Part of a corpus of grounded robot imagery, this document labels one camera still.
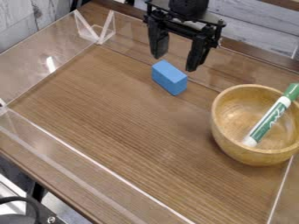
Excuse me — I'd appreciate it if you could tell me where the green and white marker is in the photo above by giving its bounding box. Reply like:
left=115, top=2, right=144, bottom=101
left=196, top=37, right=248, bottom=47
left=242, top=83, right=299, bottom=147

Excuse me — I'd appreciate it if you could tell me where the black cable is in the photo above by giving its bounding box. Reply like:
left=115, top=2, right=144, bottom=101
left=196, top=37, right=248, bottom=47
left=0, top=196, right=43, bottom=224

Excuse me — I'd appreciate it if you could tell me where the blue rectangular block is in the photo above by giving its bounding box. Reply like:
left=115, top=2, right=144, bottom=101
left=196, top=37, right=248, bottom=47
left=152, top=60, right=188, bottom=95

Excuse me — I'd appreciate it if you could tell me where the black metal base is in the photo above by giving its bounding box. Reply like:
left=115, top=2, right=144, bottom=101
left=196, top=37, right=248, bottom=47
left=0, top=204, right=69, bottom=224

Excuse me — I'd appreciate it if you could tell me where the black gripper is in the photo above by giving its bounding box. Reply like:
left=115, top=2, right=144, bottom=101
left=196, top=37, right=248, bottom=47
left=144, top=0, right=227, bottom=72

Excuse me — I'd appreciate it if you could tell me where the brown wooden bowl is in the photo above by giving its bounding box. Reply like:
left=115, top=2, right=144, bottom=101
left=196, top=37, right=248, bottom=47
left=211, top=84, right=299, bottom=166

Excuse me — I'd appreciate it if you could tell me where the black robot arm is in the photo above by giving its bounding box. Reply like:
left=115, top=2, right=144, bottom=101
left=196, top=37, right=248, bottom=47
left=144, top=0, right=227, bottom=72

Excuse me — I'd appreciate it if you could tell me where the clear acrylic tray wall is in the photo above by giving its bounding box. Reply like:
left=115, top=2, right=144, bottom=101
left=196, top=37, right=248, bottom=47
left=0, top=5, right=299, bottom=224

